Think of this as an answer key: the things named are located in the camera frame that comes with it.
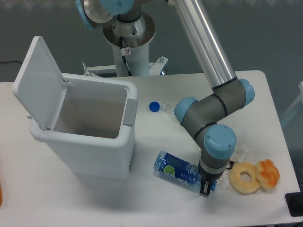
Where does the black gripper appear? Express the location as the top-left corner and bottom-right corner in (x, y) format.
(198, 166), (225, 198)

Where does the blue label plastic bottle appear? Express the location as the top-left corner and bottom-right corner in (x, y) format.
(153, 150), (203, 193)

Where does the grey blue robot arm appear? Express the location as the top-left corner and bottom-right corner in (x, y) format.
(76, 0), (255, 196)

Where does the clear green label bottle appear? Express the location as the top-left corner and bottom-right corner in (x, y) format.
(160, 102), (179, 123)

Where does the blue bottle cap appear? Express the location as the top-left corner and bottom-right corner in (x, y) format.
(149, 101), (160, 113)

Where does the crumpled white tissue lower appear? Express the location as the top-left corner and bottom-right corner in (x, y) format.
(215, 172), (230, 192)

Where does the crumpled white tissue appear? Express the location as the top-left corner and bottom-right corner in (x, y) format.
(231, 143), (250, 163)
(215, 172), (230, 192)

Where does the crumpled white tissue middle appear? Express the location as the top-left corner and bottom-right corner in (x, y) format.
(231, 143), (250, 163)

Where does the orange glazed pastry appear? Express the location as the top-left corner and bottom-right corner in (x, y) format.
(255, 159), (280, 190)

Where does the black device at edge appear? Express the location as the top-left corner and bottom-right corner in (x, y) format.
(285, 192), (303, 217)

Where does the white trash bin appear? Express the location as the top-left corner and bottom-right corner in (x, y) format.
(30, 74), (138, 179)

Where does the white trash bin lid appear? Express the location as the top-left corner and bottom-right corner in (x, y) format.
(13, 36), (74, 130)

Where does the orange object at left edge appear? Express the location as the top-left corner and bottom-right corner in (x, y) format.
(0, 184), (3, 206)

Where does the plain ring donut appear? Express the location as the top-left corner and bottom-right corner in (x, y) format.
(229, 162), (260, 194)

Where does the white frame at right edge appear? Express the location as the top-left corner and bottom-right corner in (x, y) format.
(280, 81), (303, 128)

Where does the black cable on pedestal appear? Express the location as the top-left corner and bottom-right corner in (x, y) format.
(119, 36), (133, 78)

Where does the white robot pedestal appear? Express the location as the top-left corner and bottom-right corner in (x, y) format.
(82, 12), (168, 77)

